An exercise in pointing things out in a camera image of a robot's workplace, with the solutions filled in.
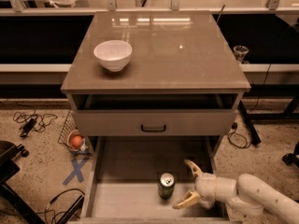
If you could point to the open middle drawer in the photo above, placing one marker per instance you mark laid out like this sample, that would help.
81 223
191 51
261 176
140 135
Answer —
123 184

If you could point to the top drawer with black handle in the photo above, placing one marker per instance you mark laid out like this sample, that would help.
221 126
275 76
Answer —
133 123

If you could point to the black caster right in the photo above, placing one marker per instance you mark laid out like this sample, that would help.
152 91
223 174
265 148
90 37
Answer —
292 158

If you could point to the clear glass cup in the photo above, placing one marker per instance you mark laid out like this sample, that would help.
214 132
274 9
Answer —
240 52

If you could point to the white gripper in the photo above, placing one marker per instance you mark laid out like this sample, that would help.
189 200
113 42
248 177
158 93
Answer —
205 184

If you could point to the black table leg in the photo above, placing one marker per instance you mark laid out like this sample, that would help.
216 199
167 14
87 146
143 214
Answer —
255 139

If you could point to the orange ball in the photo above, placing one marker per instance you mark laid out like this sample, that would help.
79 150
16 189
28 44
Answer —
76 141

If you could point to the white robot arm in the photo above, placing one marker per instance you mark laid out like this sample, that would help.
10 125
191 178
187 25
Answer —
248 195

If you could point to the blue tape cross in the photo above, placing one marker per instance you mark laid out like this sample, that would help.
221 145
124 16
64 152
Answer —
77 165

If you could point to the white ceramic bowl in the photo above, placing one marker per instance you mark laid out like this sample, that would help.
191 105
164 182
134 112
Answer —
113 55

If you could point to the wire basket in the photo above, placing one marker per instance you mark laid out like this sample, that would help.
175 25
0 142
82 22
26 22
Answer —
68 131

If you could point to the black power adapter with cable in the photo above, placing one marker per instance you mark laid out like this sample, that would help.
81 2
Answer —
31 121

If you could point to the green soda can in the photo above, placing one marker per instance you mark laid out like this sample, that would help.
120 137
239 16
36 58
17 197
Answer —
166 185

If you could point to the grey drawer cabinet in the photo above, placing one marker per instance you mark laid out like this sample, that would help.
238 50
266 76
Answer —
180 62

